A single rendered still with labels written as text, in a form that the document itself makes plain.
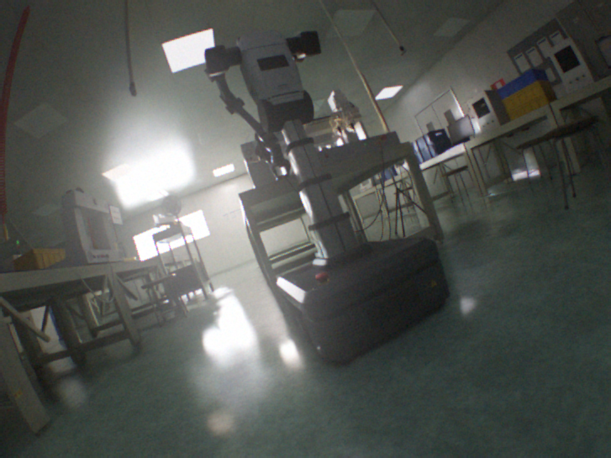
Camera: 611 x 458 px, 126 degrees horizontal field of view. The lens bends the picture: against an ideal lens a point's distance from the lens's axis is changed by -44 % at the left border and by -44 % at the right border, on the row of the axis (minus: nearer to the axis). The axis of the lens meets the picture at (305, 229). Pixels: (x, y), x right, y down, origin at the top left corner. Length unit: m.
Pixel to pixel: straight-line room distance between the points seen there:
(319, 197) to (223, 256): 8.08
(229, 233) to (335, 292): 8.32
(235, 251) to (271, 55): 8.08
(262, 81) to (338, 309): 0.92
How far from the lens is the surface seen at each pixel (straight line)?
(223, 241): 9.05
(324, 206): 1.07
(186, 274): 3.84
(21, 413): 1.53
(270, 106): 1.15
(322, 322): 0.82
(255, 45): 1.33
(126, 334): 2.60
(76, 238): 2.54
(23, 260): 3.31
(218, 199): 9.20
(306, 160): 1.11
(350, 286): 0.82
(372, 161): 1.79
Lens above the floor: 0.44
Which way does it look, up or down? level
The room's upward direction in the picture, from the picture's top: 20 degrees counter-clockwise
